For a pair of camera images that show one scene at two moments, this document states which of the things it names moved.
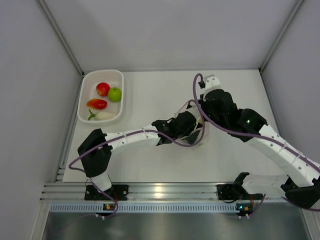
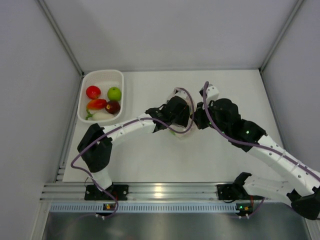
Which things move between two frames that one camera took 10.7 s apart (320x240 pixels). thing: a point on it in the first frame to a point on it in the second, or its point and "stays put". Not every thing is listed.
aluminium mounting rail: (148, 191) stays put
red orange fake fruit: (97, 103) stays put
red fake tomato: (102, 89) to (93, 92)
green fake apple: (114, 94) stays put
